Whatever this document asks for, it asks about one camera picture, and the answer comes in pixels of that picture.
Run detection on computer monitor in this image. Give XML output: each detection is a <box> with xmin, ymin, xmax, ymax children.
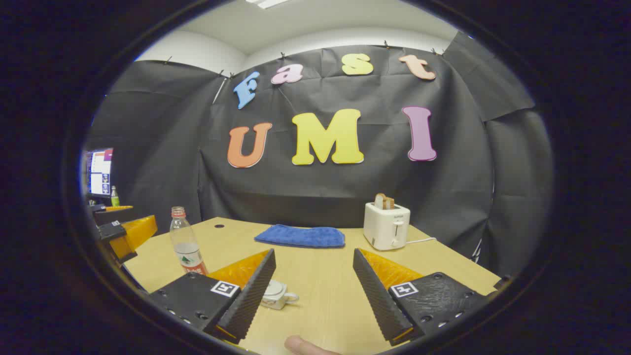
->
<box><xmin>86</xmin><ymin>148</ymin><xmax>114</xmax><ymax>198</ymax></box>

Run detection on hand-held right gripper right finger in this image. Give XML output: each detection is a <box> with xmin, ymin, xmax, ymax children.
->
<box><xmin>352</xmin><ymin>248</ymin><xmax>498</xmax><ymax>347</ymax></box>

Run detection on white teacup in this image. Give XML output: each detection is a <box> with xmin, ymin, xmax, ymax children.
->
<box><xmin>260</xmin><ymin>280</ymin><xmax>300</xmax><ymax>310</ymax></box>

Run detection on white toaster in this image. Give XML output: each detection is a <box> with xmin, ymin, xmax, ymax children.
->
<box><xmin>363</xmin><ymin>201</ymin><xmax>411</xmax><ymax>251</ymax></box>

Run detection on blue towel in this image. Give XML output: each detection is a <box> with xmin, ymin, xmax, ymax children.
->
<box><xmin>254</xmin><ymin>224</ymin><xmax>346</xmax><ymax>249</ymax></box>

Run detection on clear plastic water bottle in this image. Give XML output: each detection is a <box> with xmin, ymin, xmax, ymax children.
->
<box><xmin>170</xmin><ymin>206</ymin><xmax>209</xmax><ymax>276</ymax></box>

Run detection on black backdrop cloth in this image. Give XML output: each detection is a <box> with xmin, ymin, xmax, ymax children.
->
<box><xmin>84</xmin><ymin>31</ymin><xmax>555</xmax><ymax>277</ymax></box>

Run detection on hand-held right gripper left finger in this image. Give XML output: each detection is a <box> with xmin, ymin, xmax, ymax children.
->
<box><xmin>148</xmin><ymin>248</ymin><xmax>277</xmax><ymax>345</ymax></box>

